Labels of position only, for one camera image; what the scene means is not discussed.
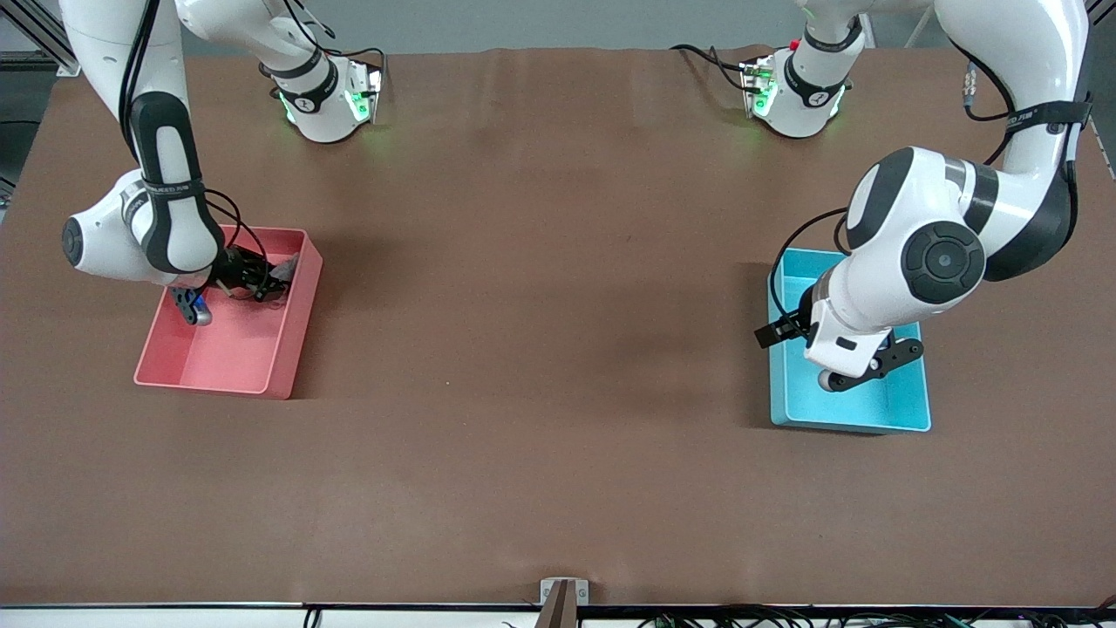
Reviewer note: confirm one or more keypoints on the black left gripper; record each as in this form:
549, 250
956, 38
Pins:
796, 324

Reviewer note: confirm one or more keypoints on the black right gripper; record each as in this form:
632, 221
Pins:
235, 268

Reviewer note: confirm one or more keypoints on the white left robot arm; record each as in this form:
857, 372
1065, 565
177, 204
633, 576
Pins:
924, 209

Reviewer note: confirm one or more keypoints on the right arm base connector plate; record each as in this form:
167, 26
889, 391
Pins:
362, 100

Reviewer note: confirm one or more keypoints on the left arm base connector plate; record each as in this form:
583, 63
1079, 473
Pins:
758, 87

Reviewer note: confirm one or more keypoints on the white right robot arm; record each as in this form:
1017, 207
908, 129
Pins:
105, 235

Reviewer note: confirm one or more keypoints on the pink plastic box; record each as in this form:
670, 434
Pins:
227, 358

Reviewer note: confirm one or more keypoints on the blue plastic box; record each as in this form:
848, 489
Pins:
872, 410

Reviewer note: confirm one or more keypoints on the brown table mat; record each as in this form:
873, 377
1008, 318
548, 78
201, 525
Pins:
540, 366

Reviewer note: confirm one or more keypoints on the aluminium frame post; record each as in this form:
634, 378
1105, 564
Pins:
44, 48

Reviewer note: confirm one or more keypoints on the grey metal bracket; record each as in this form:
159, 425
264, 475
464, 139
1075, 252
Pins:
547, 593

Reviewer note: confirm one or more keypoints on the white table edge rail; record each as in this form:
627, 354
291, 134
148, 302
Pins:
131, 618

